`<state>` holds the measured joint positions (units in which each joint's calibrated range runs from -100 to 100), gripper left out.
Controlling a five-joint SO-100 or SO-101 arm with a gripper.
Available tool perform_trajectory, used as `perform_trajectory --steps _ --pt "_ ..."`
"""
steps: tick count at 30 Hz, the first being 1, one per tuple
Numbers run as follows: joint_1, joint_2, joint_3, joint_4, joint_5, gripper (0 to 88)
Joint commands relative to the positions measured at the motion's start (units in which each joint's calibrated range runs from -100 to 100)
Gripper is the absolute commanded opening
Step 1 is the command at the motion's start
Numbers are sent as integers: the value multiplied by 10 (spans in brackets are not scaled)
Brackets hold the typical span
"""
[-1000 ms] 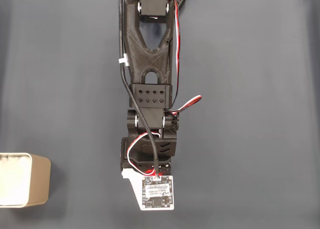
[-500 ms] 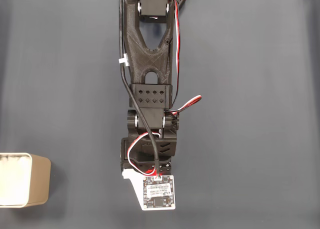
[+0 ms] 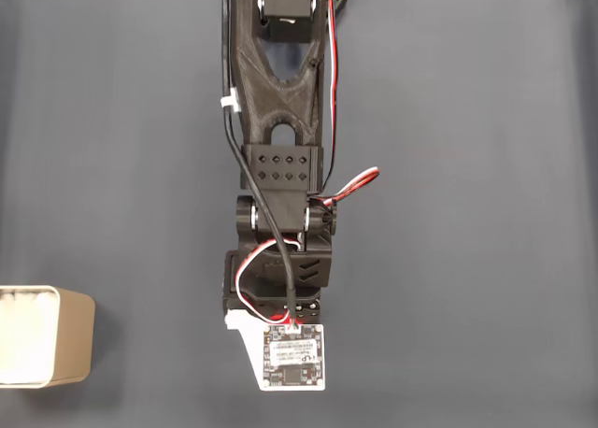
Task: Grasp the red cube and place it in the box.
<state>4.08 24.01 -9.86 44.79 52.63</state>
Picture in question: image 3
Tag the white zip tie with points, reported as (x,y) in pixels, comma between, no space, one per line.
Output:
(229,102)

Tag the camera circuit board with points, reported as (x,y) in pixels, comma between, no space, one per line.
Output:
(294,358)

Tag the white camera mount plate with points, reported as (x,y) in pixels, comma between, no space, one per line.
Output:
(250,339)

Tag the beige box with white inside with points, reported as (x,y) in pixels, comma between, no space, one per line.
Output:
(70,339)

